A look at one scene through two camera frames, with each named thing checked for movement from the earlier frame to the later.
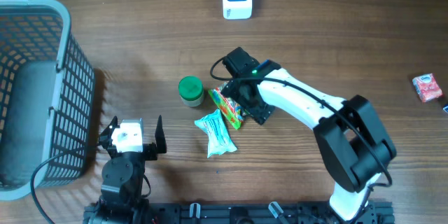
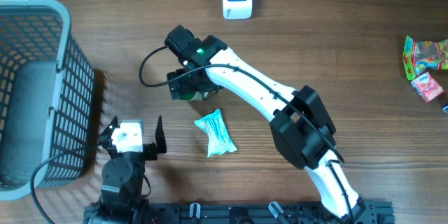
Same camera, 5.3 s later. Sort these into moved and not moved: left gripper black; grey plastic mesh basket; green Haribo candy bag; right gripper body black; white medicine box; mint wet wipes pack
Moved: right gripper body black; green Haribo candy bag
Not moved: grey plastic mesh basket; mint wet wipes pack; left gripper black; white medicine box
